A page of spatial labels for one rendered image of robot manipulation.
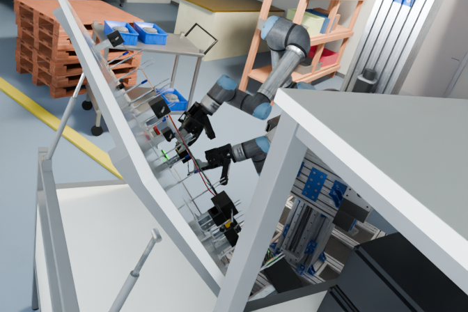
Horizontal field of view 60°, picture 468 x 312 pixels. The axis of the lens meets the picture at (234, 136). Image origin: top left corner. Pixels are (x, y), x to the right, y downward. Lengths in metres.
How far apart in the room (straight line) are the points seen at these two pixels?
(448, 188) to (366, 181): 0.08
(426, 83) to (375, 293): 7.24
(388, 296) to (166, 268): 1.15
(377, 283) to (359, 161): 0.27
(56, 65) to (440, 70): 5.99
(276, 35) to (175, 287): 1.12
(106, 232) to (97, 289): 0.29
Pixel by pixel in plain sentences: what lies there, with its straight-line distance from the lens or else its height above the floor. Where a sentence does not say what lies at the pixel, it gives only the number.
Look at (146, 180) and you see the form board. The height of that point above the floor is 1.69.
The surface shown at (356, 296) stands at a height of 1.58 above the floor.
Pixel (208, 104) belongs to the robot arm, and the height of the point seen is 1.39.
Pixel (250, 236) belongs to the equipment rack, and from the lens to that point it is 0.61.
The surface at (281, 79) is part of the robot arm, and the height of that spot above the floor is 1.52.
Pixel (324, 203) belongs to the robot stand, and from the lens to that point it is 2.24.
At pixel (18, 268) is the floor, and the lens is 2.75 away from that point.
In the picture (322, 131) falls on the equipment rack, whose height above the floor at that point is 1.84.
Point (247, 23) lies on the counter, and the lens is 7.36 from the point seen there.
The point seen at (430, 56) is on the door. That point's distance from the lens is 7.76.
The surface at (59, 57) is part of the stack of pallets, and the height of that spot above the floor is 0.45.
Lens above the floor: 2.01
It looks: 27 degrees down
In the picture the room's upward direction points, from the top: 16 degrees clockwise
